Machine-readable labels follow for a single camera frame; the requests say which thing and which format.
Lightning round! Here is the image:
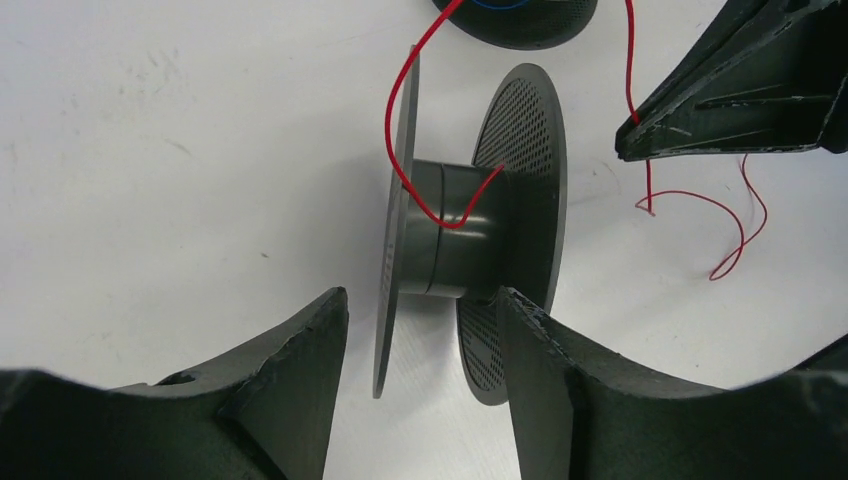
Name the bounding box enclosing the thin red wire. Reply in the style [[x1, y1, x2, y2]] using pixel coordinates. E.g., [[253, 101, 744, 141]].
[[384, 0, 770, 282]]

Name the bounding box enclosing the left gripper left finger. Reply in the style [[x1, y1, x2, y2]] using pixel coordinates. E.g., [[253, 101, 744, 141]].
[[1, 287, 349, 479]]

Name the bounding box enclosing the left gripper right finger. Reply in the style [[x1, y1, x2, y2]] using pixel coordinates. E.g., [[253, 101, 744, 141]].
[[497, 288, 847, 479]]

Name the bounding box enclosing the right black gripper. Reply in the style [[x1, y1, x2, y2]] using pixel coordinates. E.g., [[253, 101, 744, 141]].
[[615, 0, 847, 162]]

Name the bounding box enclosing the black cable spool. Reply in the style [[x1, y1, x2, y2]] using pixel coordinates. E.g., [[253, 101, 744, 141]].
[[449, 0, 597, 51]]

